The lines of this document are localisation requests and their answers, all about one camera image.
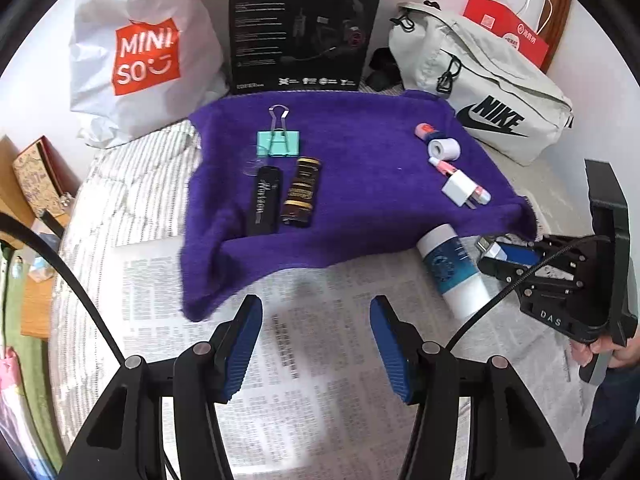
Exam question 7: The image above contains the white blue bottle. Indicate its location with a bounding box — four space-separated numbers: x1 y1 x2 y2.
416 224 490 320

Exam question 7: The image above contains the pink highlighter pen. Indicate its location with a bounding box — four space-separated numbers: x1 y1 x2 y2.
428 157 491 209

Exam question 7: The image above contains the white wall charger plug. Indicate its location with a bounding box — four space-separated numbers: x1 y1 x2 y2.
442 170 478 209

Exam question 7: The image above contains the black lighter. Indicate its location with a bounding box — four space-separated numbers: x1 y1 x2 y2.
246 166 282 236

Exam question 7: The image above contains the brown gold tube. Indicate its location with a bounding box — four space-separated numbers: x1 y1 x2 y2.
280 157 322 228

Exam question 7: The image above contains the person's right hand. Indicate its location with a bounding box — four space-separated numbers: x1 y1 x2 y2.
570 334 640 368

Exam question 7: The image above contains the newspaper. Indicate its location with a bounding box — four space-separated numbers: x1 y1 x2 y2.
117 231 582 480

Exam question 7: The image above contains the red blue eraser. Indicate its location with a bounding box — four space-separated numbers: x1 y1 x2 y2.
414 122 442 143

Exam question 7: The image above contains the white Nike bag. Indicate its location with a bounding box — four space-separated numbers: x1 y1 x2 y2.
388 2 574 166

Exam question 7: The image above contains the purple towel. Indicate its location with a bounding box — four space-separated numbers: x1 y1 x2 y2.
180 91 537 322

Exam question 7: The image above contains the clear small cup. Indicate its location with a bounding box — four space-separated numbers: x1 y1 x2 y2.
240 144 269 177

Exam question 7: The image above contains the teal binder clip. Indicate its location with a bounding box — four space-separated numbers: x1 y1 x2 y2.
256 104 299 158

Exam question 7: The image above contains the red paper shopping bag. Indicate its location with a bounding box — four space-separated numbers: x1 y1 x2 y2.
463 0 553 68

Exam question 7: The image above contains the patterned notebook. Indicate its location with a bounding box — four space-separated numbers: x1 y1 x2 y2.
12 136 79 218

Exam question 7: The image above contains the white Miniso plastic bag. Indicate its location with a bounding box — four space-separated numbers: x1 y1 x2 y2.
70 0 228 148

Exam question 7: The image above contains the black headset box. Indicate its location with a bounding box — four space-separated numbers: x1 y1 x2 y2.
229 0 380 94

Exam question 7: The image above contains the black cable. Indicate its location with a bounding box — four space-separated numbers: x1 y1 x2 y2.
444 234 614 356

